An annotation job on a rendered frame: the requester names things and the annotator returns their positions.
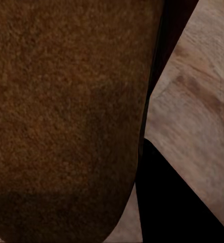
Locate sandal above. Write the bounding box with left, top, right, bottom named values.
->
left=0, top=0, right=199, bottom=243

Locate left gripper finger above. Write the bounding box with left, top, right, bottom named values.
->
left=135, top=139, right=224, bottom=243

